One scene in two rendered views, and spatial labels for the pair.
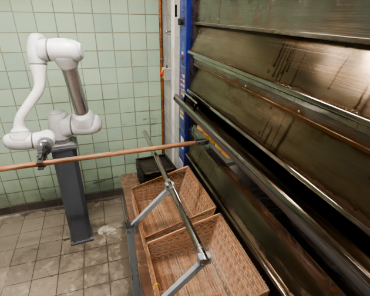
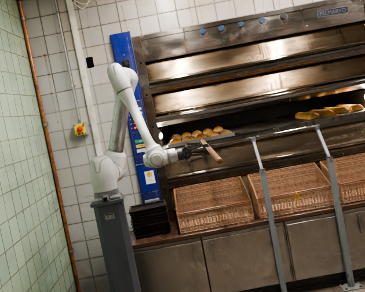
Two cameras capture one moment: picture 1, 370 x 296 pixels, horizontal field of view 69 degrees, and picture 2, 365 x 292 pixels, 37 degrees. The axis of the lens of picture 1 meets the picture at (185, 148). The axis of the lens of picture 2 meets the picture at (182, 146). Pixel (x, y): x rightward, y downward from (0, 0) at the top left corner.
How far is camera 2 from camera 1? 4.11 m
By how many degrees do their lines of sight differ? 71
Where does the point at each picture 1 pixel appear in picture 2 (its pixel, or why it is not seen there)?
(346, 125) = (308, 57)
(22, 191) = not seen: outside the picture
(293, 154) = (291, 83)
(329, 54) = (286, 40)
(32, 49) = (125, 74)
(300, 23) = (266, 33)
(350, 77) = (300, 43)
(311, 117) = (291, 64)
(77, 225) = not seen: outside the picture
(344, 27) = (289, 30)
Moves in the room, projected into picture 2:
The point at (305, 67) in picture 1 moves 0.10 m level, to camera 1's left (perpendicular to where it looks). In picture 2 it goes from (279, 48) to (277, 47)
